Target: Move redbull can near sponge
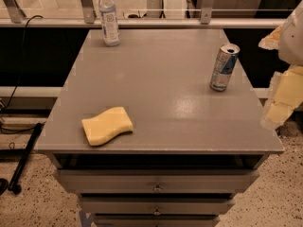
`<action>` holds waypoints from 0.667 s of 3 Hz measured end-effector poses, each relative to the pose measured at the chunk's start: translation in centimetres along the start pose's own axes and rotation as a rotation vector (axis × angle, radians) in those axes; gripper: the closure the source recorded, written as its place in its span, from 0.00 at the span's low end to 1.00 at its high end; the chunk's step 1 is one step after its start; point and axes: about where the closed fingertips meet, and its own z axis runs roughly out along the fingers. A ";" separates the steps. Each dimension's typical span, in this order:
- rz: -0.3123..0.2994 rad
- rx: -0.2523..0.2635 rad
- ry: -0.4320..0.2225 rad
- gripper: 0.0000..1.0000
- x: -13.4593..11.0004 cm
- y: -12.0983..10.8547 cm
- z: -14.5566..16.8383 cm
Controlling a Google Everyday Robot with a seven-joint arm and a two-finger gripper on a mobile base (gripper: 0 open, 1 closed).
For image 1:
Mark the metal railing bracket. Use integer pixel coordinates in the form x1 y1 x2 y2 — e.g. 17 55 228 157
80 0 97 24
3 0 26 24
200 0 214 25

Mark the metal railing bracket middle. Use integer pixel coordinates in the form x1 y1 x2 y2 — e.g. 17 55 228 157
80 0 97 24

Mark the clear plastic water bottle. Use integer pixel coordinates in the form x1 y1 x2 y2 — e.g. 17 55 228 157
98 0 120 46

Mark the black cable on left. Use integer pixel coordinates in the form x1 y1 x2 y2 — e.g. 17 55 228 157
0 14 45 135

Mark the top grey drawer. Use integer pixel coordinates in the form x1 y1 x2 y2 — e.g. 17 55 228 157
54 169 259 194

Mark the middle grey drawer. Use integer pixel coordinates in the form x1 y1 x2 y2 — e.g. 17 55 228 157
79 196 235 216

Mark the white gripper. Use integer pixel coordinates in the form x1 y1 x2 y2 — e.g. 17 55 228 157
258 1 303 130

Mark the metal railing bracket left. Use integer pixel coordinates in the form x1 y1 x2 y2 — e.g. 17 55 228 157
3 0 26 24

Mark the black pole on floor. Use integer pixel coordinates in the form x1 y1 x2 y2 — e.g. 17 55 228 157
8 123 43 195

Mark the silver blue redbull can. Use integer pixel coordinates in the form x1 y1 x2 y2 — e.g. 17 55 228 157
209 44 241 92

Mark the yellow sponge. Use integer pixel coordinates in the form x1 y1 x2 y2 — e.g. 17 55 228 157
81 107 134 147

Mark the bottom grey drawer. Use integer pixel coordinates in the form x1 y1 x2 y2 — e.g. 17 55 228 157
94 216 220 227

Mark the grey drawer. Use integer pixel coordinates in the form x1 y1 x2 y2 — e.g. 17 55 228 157
94 216 220 227
79 196 235 216
54 169 259 194

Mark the metal railing bracket right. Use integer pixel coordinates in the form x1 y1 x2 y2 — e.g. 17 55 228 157
200 0 214 25

